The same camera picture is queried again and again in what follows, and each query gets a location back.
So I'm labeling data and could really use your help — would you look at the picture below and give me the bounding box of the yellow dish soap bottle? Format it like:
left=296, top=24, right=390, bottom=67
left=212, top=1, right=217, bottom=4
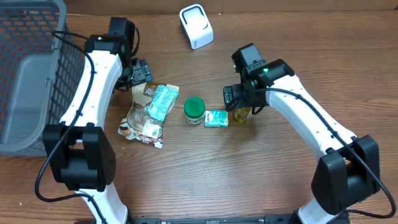
left=233, top=107, right=252, bottom=124

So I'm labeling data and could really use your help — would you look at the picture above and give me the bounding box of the white barcode scanner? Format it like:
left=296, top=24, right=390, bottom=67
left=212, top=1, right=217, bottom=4
left=179, top=4, right=214, bottom=50

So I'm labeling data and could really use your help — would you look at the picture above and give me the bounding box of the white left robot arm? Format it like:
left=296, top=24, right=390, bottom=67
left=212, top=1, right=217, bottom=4
left=35, top=17, right=153, bottom=223

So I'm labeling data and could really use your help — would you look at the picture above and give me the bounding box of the grey plastic mesh basket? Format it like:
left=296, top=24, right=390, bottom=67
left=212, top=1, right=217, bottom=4
left=1, top=0, right=85, bottom=156

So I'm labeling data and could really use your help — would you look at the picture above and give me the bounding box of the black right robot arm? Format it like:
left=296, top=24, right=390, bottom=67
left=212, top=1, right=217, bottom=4
left=223, top=44, right=380, bottom=223

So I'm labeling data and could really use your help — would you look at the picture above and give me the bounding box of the teal wet wipes pack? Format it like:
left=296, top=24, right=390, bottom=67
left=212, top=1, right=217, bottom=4
left=147, top=85, right=179, bottom=121

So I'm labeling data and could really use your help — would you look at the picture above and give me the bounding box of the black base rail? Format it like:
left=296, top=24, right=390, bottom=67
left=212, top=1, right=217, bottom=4
left=127, top=214, right=299, bottom=224

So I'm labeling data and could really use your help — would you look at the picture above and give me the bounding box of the brown nut snack bag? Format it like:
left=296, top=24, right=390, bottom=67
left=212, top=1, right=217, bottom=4
left=118, top=82, right=164, bottom=149

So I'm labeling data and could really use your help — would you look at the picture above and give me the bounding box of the small teal tissue pack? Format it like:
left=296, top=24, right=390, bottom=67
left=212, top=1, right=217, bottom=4
left=205, top=110, right=229, bottom=128

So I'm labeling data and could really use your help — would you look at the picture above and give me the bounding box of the green lid white jar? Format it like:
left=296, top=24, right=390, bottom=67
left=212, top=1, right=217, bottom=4
left=184, top=96, right=205, bottom=125

